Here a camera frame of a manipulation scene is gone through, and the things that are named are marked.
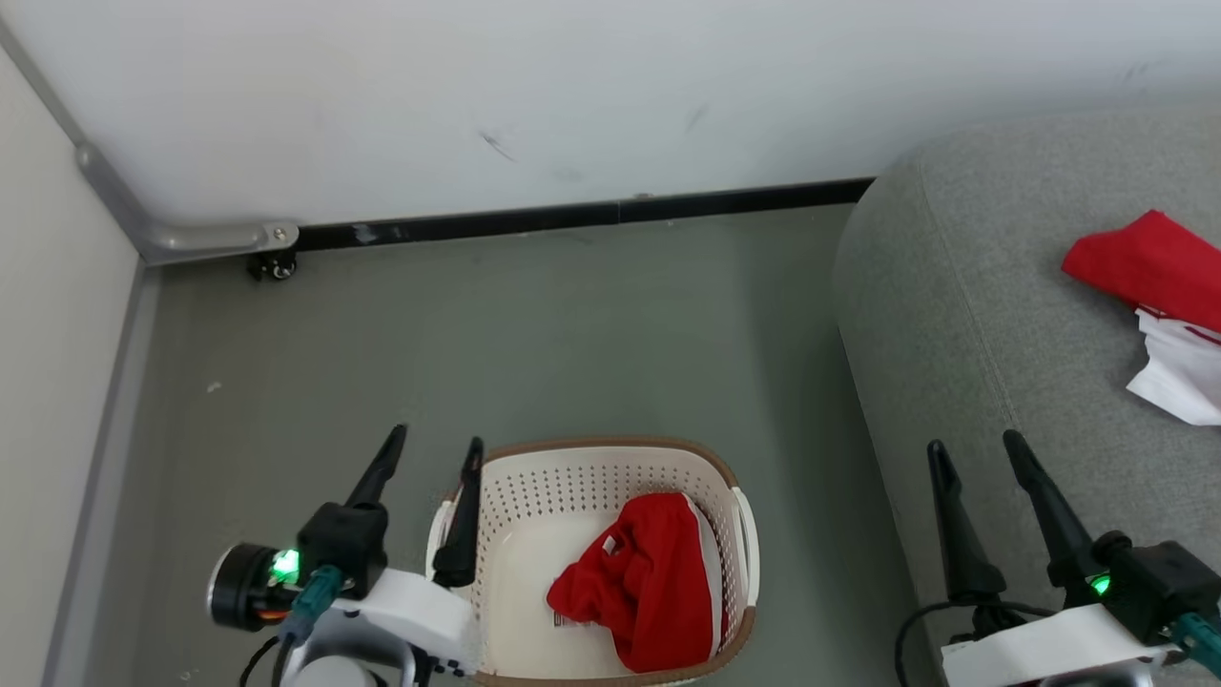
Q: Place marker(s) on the black cylinder with green light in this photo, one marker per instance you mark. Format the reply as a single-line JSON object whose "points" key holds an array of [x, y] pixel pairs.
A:
{"points": [[238, 587]]}

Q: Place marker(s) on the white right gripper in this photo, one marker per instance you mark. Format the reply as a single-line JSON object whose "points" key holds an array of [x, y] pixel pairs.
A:
{"points": [[1049, 649]]}

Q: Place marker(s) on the black baseboard strip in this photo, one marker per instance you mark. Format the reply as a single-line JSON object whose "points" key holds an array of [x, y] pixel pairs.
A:
{"points": [[572, 215]]}

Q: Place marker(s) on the grey metal corner rail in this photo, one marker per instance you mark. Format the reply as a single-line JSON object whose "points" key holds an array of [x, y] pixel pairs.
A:
{"points": [[210, 239]]}

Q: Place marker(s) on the small black caster wheel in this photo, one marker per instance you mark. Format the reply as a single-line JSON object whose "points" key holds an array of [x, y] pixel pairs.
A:
{"points": [[274, 267]]}

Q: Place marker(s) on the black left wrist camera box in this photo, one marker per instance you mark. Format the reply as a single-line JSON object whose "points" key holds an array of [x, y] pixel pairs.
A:
{"points": [[343, 544]]}

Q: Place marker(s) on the red garment with white stripe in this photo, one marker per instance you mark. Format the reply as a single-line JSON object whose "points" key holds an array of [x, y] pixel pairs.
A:
{"points": [[649, 582]]}

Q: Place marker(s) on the grey fabric sofa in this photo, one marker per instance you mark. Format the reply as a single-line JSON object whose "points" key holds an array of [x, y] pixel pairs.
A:
{"points": [[954, 286]]}

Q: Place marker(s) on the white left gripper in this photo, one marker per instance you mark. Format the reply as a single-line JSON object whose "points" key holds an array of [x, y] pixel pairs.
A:
{"points": [[420, 611]]}

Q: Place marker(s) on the red and white garment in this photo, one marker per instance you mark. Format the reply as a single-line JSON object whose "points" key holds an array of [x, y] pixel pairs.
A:
{"points": [[1154, 262]]}

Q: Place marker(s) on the white perforated laundry basket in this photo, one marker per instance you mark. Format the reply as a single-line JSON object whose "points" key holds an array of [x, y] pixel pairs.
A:
{"points": [[572, 477]]}

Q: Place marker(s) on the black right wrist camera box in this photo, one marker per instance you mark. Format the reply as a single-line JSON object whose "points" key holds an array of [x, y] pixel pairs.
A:
{"points": [[1159, 582]]}

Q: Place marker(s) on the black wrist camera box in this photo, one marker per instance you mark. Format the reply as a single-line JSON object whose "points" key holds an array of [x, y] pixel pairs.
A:
{"points": [[343, 544], [1159, 582]]}

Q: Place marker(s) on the grey floor skirting strip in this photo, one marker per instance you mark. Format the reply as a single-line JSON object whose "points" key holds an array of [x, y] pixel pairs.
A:
{"points": [[105, 477]]}

